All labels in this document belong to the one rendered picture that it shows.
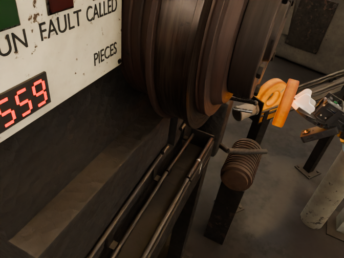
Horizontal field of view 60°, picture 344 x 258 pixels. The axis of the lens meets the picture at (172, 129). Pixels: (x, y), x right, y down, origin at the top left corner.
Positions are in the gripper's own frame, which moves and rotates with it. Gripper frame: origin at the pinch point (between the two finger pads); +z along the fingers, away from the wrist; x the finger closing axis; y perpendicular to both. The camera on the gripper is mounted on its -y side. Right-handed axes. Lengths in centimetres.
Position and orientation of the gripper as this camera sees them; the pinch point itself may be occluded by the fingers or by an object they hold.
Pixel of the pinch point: (287, 98)
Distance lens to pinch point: 99.6
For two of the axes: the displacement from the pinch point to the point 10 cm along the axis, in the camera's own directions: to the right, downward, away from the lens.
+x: -4.3, 5.2, -7.4
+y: 3.7, -6.5, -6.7
